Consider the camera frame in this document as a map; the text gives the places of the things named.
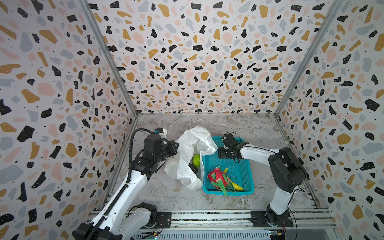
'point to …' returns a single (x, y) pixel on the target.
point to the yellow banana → (236, 187)
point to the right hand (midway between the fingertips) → (220, 150)
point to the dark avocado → (193, 168)
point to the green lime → (196, 160)
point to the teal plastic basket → (241, 172)
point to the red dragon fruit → (219, 180)
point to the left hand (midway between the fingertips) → (179, 141)
